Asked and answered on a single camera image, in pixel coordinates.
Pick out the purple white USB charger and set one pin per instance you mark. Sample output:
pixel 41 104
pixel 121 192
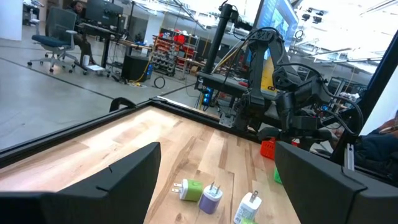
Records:
pixel 210 202

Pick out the grey control cart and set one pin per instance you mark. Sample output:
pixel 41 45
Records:
pixel 217 81

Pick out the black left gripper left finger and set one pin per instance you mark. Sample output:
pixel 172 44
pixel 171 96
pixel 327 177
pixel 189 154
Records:
pixel 77 205

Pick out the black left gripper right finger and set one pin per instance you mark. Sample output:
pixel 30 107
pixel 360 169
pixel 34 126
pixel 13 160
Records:
pixel 335 199

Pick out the person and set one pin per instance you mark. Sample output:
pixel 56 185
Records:
pixel 379 149
pixel 84 46

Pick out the grey blue office chair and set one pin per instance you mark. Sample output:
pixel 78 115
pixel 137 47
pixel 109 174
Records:
pixel 57 25

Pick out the shelf with red bins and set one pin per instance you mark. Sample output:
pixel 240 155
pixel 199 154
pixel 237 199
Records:
pixel 168 56

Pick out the black desk monitor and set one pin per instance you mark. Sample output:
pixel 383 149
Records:
pixel 104 12

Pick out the blue screen monitor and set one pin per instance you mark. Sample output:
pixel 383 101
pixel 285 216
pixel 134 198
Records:
pixel 276 18

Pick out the black aluminium table frame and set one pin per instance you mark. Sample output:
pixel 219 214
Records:
pixel 62 137

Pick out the green plastic basket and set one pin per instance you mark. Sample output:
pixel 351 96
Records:
pixel 276 176

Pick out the black computer tower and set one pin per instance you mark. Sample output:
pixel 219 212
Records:
pixel 135 68

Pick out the black frame clamp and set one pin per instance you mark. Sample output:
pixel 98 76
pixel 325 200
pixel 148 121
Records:
pixel 122 103

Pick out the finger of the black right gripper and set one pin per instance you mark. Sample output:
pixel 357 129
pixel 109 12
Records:
pixel 314 138
pixel 269 133

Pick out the red plastic basket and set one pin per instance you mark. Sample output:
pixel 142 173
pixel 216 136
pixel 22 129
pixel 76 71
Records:
pixel 268 149

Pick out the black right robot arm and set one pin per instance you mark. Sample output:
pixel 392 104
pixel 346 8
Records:
pixel 258 68

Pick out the black monitor pole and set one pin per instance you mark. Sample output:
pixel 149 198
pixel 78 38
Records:
pixel 222 37

